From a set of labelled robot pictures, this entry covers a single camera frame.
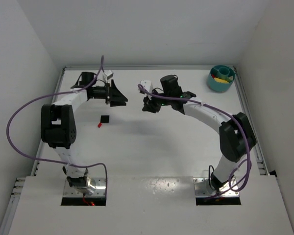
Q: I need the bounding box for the black square lego plate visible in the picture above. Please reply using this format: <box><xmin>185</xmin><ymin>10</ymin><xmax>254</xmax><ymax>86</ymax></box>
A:
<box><xmin>100</xmin><ymin>115</ymin><xmax>110</xmax><ymax>124</ymax></box>

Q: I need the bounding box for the yellow lego assembly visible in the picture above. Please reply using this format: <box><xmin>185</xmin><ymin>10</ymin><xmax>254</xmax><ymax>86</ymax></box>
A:
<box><xmin>214</xmin><ymin>77</ymin><xmax>230</xmax><ymax>84</ymax></box>

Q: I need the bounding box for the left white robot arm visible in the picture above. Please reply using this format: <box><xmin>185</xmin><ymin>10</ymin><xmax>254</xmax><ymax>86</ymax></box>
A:
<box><xmin>41</xmin><ymin>70</ymin><xmax>128</xmax><ymax>195</ymax></box>

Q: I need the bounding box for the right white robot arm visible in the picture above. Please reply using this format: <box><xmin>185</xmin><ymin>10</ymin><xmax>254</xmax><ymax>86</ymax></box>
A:
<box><xmin>138</xmin><ymin>75</ymin><xmax>257</xmax><ymax>192</ymax></box>

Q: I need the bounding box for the teal divided round container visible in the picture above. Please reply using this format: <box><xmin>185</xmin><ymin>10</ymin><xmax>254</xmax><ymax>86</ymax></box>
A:
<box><xmin>207</xmin><ymin>65</ymin><xmax>236</xmax><ymax>93</ymax></box>

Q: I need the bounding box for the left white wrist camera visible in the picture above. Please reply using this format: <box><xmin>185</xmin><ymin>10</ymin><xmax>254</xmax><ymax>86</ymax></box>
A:
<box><xmin>102</xmin><ymin>70</ymin><xmax>114</xmax><ymax>80</ymax></box>

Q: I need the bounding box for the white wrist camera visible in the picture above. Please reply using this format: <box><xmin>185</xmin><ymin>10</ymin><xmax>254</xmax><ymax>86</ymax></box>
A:
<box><xmin>139</xmin><ymin>80</ymin><xmax>153</xmax><ymax>94</ymax></box>
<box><xmin>102</xmin><ymin>70</ymin><xmax>114</xmax><ymax>80</ymax></box>

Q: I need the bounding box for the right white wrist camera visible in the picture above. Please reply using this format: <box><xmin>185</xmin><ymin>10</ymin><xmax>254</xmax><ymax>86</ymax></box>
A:
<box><xmin>139</xmin><ymin>80</ymin><xmax>153</xmax><ymax>94</ymax></box>

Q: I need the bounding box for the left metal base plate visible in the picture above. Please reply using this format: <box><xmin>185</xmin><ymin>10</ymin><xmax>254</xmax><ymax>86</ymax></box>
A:
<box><xmin>62</xmin><ymin>178</ymin><xmax>106</xmax><ymax>198</ymax></box>

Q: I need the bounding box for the metal base plate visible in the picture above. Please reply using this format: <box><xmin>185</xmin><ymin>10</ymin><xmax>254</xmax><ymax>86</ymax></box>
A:
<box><xmin>193</xmin><ymin>178</ymin><xmax>240</xmax><ymax>198</ymax></box>
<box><xmin>62</xmin><ymin>178</ymin><xmax>106</xmax><ymax>198</ymax></box>

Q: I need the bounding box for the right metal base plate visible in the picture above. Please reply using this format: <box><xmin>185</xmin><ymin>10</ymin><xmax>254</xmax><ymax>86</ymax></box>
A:
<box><xmin>193</xmin><ymin>178</ymin><xmax>240</xmax><ymax>198</ymax></box>

